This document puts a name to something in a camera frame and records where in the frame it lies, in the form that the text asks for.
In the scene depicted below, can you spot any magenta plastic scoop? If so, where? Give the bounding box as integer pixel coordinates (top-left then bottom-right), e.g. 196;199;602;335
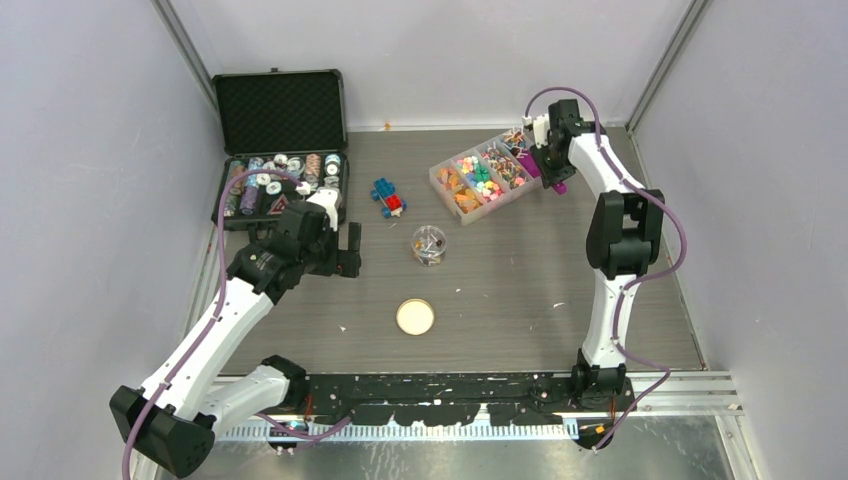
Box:
517;150;568;195

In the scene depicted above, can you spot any clear plastic jar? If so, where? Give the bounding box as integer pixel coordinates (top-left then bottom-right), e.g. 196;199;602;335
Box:
411;225;447;267

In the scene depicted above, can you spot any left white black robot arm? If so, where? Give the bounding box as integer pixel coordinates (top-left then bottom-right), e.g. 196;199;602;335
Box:
109;200;362;479

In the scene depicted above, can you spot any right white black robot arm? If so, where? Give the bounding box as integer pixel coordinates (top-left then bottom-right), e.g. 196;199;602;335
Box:
522;100;664;411

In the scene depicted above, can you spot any blue red brick toy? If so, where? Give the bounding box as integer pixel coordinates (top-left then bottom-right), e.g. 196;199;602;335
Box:
370;177;407;219

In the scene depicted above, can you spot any clear compartment candy box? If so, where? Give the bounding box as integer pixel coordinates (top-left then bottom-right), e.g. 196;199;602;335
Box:
429;128;542;226

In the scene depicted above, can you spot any gold jar lid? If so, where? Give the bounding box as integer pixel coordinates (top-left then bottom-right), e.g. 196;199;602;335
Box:
395;299;435;336

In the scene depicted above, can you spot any black poker chip case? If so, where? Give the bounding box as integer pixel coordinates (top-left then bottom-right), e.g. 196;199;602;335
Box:
212;69;350;224

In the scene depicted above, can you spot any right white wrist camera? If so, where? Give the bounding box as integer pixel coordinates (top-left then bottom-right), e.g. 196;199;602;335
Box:
522;113;550;148

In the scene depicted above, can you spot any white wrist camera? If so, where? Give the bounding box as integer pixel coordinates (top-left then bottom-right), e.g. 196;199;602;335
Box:
295;182;342;232
522;113;550;148

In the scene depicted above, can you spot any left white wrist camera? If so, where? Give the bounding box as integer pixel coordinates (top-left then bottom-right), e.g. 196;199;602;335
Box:
295;182;342;232

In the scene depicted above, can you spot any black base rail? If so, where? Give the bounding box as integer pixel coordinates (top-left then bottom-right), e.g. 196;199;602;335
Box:
265;372;635;427

